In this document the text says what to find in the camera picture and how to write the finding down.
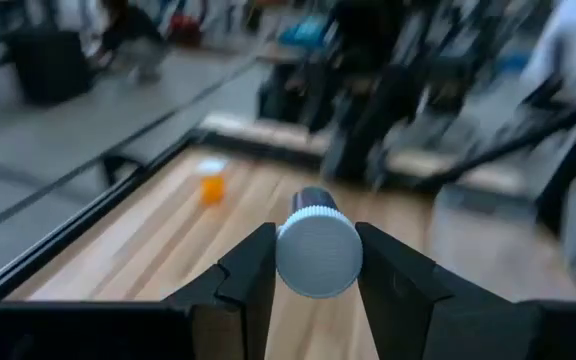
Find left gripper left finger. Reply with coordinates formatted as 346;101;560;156
162;222;277;360

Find person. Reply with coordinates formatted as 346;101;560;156
87;0;169;84

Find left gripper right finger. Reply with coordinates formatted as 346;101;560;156
355;222;520;360

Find large orange pill bottle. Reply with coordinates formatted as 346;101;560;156
195;157;230;206

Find dark blue pill bottle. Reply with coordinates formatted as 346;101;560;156
275;186;364;300

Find black floor box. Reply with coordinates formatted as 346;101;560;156
10;29;94;104

